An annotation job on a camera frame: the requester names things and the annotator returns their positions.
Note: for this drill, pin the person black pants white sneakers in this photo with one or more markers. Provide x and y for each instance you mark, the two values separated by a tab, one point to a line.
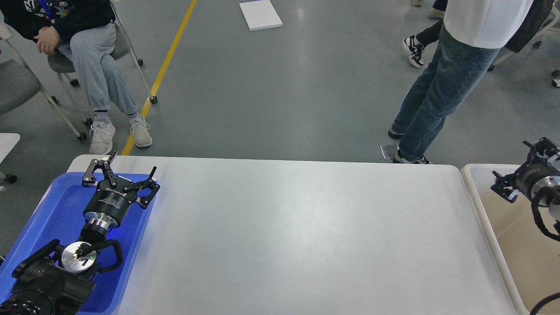
415	45

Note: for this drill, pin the grey chair at left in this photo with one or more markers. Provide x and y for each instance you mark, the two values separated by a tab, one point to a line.
19	84

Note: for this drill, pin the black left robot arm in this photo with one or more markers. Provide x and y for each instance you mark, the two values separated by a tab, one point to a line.
75	255

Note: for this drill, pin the seated person grey pants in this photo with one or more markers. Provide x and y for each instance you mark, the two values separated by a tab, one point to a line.
85	32

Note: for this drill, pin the grey chair with castors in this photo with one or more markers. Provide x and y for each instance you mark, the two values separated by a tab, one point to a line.
61	65

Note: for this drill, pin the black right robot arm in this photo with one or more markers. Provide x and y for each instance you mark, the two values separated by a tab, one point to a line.
545	209

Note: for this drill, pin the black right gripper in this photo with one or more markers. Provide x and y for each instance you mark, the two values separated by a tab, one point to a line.
536	173

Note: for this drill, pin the white side table corner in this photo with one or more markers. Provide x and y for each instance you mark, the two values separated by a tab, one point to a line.
7	143

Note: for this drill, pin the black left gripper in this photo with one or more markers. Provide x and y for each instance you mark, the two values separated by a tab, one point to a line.
114	196

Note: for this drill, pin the black castor under side table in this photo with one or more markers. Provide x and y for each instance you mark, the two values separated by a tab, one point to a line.
10	178

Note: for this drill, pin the beige plastic bin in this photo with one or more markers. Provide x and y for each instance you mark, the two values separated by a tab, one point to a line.
528	260

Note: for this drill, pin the person in tan shoes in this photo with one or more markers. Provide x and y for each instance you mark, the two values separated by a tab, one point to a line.
438	8

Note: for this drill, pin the blue plastic tray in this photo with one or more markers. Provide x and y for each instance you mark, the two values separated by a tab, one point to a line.
59	215

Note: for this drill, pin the white flat box on floor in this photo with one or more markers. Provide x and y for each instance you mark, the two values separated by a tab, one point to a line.
260	15

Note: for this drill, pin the person white shirt jeans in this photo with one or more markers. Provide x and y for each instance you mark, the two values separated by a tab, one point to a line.
472	35

